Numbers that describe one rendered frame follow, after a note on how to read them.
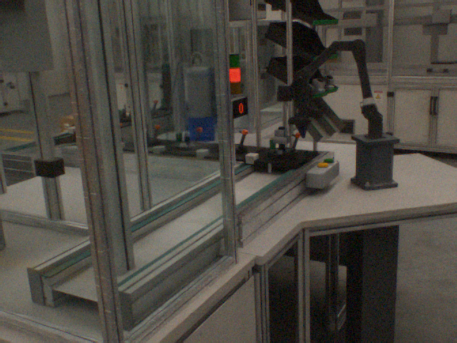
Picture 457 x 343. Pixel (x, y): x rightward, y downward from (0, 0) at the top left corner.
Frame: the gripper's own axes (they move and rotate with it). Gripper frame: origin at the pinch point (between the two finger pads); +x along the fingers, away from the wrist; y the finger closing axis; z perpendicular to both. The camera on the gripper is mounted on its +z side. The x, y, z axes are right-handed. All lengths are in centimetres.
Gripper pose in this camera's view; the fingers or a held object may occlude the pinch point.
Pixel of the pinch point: (302, 130)
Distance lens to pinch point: 220.1
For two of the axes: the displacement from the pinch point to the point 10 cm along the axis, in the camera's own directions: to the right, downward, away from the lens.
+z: 8.7, 0.7, -4.9
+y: 4.9, -2.6, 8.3
